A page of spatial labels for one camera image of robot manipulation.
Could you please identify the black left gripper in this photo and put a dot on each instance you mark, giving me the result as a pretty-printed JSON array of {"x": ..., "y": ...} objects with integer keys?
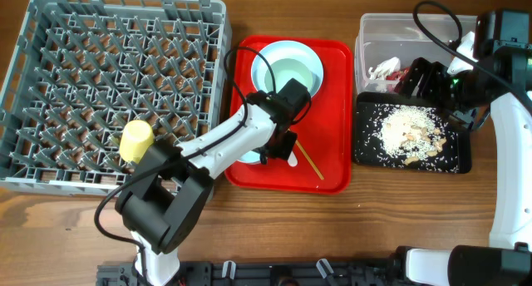
[{"x": 285, "y": 151}]

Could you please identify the white plastic fork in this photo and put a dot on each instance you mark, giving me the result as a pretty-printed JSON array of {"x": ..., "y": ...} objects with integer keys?
[{"x": 292, "y": 159}]

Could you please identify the red plastic tray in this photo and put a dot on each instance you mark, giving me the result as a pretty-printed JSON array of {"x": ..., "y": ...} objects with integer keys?
[{"x": 325, "y": 133}]

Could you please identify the red wrapper waste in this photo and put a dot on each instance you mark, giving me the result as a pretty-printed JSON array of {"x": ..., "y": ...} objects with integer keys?
[{"x": 398, "y": 75}]

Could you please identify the pile of white rice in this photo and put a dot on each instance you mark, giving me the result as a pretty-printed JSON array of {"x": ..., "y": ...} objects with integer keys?
[{"x": 399, "y": 130}]

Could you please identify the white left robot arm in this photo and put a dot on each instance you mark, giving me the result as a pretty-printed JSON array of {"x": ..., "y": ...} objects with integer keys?
[{"x": 171, "y": 184}]

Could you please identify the light blue small bowl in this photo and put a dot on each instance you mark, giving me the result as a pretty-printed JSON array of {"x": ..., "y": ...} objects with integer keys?
[{"x": 250, "y": 158}]

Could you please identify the clear plastic waste bin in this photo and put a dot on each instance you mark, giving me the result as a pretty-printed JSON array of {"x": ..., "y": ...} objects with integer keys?
[{"x": 385, "y": 35}]

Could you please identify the grey plastic dishwasher rack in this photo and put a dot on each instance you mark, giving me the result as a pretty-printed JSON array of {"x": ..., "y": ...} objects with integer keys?
[{"x": 82, "y": 69}]

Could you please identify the black waste tray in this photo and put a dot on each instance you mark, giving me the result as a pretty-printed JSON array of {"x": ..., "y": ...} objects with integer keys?
[{"x": 457, "y": 153}]

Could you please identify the mint green bowl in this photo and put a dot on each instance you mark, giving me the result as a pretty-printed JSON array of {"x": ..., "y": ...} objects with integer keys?
[{"x": 287, "y": 69}]

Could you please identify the light blue plate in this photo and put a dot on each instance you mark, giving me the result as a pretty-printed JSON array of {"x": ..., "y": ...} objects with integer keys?
[{"x": 260, "y": 74}]

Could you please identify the yellow plastic cup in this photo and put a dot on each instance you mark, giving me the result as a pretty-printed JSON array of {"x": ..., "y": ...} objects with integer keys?
[{"x": 137, "y": 137}]

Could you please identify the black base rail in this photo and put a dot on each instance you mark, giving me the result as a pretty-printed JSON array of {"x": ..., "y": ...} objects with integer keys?
[{"x": 358, "y": 272}]

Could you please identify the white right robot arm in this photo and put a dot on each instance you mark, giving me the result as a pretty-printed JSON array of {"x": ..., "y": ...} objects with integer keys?
[{"x": 500, "y": 80}]

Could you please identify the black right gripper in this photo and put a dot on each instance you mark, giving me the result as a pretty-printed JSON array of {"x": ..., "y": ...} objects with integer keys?
[{"x": 435, "y": 73}]

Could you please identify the wooden chopstick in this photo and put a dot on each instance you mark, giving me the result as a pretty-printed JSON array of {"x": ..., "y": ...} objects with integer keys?
[{"x": 310, "y": 161}]

